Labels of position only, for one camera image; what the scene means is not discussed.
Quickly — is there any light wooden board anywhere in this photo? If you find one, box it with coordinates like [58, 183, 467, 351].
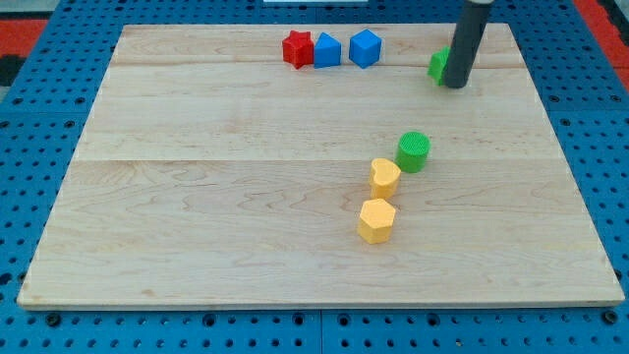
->
[18, 24, 624, 311]

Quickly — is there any green cylinder block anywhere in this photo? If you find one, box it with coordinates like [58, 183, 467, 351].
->
[395, 132, 430, 173]

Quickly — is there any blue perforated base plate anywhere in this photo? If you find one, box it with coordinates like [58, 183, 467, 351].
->
[1, 1, 628, 353]

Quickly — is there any yellow hexagon block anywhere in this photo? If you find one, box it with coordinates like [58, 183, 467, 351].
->
[357, 199, 396, 244]

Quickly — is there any blue triangular block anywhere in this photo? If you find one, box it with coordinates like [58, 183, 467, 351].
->
[314, 32, 342, 69]

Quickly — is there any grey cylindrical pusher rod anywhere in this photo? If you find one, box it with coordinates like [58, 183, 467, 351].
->
[442, 0, 493, 89]

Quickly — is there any green star block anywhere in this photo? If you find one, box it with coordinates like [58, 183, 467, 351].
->
[428, 46, 450, 86]

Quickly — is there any blue cube block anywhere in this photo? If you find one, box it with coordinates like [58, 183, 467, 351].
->
[349, 29, 382, 69]

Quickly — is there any red star block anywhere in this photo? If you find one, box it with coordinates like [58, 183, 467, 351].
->
[282, 30, 315, 69]

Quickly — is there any yellow heart block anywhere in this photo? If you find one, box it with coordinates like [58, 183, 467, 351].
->
[369, 157, 401, 200]

